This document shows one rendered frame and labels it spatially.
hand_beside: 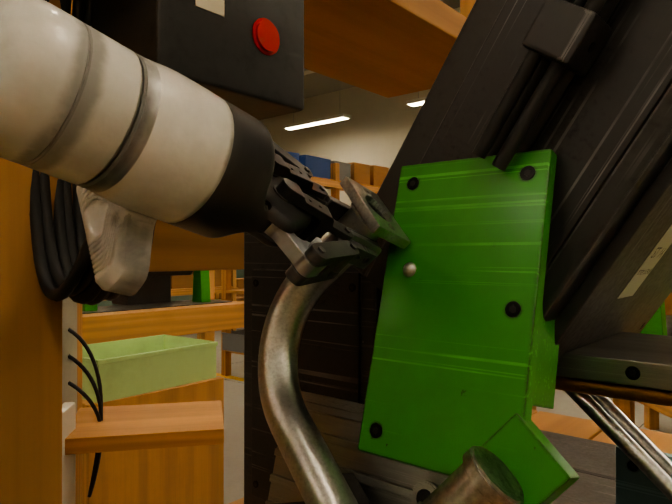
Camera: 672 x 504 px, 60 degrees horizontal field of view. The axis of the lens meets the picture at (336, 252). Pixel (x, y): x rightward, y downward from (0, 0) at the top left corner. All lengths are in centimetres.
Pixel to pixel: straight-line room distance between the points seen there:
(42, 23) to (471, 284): 28
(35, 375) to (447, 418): 35
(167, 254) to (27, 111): 47
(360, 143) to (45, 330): 1149
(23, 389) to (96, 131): 33
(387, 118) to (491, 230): 1127
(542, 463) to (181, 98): 27
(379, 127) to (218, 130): 1143
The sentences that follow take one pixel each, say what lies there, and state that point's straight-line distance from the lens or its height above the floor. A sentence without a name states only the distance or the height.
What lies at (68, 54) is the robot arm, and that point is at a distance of 27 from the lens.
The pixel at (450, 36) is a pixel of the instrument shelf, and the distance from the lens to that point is 86.
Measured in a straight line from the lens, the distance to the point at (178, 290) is 866.
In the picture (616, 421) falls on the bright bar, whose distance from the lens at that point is 53.
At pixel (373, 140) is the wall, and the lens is 1176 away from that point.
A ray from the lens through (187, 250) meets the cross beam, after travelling 73.
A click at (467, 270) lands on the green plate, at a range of 39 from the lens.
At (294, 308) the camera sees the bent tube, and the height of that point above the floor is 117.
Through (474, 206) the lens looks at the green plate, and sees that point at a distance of 40.
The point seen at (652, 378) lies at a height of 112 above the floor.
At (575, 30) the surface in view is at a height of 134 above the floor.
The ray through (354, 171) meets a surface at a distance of 679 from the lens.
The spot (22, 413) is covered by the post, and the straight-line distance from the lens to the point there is 56.
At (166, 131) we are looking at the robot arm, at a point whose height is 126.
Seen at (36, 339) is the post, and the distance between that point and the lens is 56.
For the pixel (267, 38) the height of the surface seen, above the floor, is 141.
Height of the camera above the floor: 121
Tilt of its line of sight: level
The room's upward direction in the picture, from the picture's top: straight up
